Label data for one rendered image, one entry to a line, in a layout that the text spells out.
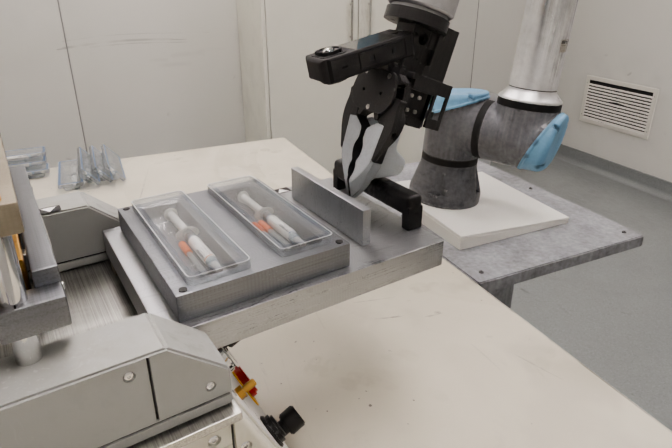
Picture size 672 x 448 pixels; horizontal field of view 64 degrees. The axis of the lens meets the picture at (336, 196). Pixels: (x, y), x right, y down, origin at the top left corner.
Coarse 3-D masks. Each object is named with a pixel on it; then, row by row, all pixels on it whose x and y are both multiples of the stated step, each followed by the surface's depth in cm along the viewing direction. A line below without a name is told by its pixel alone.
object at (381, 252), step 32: (288, 192) 68; (320, 192) 59; (352, 224) 55; (384, 224) 59; (128, 256) 52; (352, 256) 52; (384, 256) 52; (416, 256) 54; (128, 288) 50; (288, 288) 47; (320, 288) 48; (352, 288) 50; (192, 320) 43; (224, 320) 44; (256, 320) 45; (288, 320) 47
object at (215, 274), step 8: (168, 192) 59; (184, 192) 59; (192, 200) 57; (136, 208) 55; (200, 208) 55; (208, 216) 53; (144, 224) 53; (216, 224) 51; (152, 232) 50; (224, 232) 50; (160, 240) 48; (232, 240) 48; (240, 248) 47; (168, 256) 46; (248, 256) 46; (176, 264) 45; (232, 264) 44; (240, 264) 45; (248, 264) 45; (184, 272) 43; (208, 272) 47; (216, 272) 44; (224, 272) 44; (232, 272) 44; (184, 280) 43; (192, 280) 43; (200, 280) 43; (208, 280) 43
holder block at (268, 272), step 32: (128, 224) 53; (224, 224) 53; (160, 256) 47; (256, 256) 47; (288, 256) 47; (320, 256) 48; (160, 288) 46; (192, 288) 43; (224, 288) 44; (256, 288) 46
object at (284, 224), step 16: (224, 192) 59; (240, 192) 59; (256, 192) 59; (272, 192) 59; (240, 208) 55; (256, 208) 55; (272, 208) 55; (288, 208) 55; (256, 224) 51; (272, 224) 51; (288, 224) 51; (304, 224) 51; (272, 240) 48; (288, 240) 48; (304, 240) 48
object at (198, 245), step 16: (176, 192) 59; (144, 208) 55; (160, 208) 55; (176, 208) 55; (192, 208) 55; (160, 224) 51; (176, 224) 51; (192, 224) 51; (208, 224) 51; (176, 240) 48; (192, 240) 48; (208, 240) 48; (224, 240) 48; (176, 256) 46; (192, 256) 46; (208, 256) 46; (224, 256) 46; (240, 256) 46; (192, 272) 43
